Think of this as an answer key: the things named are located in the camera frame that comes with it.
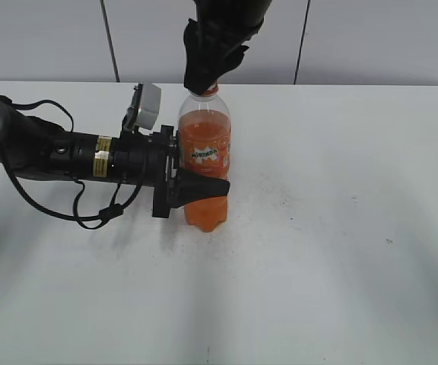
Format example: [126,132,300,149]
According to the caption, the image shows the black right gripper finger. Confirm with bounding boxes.
[183,70,218,94]

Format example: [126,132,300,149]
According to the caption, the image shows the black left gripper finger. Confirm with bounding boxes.
[173,168,230,208]

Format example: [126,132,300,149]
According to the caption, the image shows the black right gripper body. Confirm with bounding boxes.
[183,18,249,76]

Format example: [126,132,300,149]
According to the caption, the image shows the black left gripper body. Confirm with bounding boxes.
[109,125,178,218]

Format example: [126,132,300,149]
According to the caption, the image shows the orange Mirinda soda bottle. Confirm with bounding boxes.
[178,93,231,233]

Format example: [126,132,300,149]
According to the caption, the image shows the orange bottle cap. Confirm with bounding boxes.
[201,82,218,97]

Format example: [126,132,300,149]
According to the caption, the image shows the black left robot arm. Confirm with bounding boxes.
[0,95,230,222]

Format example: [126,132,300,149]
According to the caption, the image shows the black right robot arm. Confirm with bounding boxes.
[183,0,271,95]

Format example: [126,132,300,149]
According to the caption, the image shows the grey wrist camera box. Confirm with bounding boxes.
[122,83,161,132]

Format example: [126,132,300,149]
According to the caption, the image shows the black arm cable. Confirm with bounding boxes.
[0,97,142,230]

